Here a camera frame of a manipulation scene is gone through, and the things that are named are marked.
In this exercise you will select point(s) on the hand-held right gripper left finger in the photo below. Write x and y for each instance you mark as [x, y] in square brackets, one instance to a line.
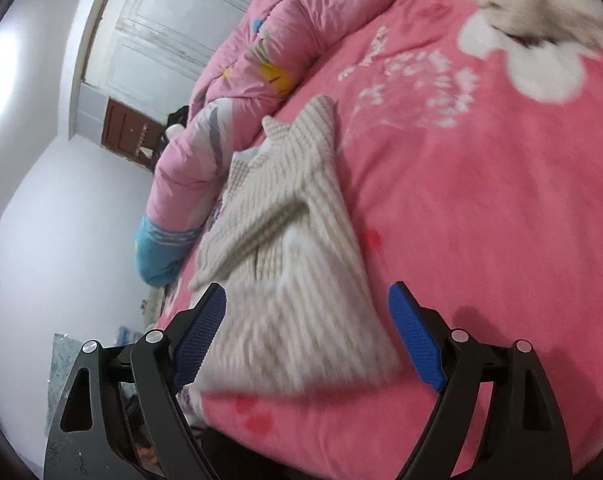
[201, 330]

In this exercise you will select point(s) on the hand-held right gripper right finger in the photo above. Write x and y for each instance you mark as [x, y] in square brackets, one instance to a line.
[416, 335]

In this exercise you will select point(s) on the beige checked knit cardigan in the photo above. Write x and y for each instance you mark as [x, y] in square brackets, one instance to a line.
[291, 280]

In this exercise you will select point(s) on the pink floral blanket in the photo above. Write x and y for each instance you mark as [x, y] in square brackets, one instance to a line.
[481, 210]

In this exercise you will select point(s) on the grey-green patterned mat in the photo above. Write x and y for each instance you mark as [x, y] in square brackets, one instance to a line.
[61, 360]

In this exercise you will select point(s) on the cream hanging cloth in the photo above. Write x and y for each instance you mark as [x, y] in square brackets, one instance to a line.
[144, 151]

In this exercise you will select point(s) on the dark clothing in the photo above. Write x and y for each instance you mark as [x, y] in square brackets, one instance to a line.
[179, 117]

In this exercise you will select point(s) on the brown wooden door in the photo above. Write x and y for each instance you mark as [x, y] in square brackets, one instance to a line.
[124, 127]

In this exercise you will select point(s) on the white panelled door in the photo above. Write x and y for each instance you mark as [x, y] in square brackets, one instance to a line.
[156, 35]

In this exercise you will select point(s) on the pink and blue quilt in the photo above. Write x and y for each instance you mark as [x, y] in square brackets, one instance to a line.
[291, 25]

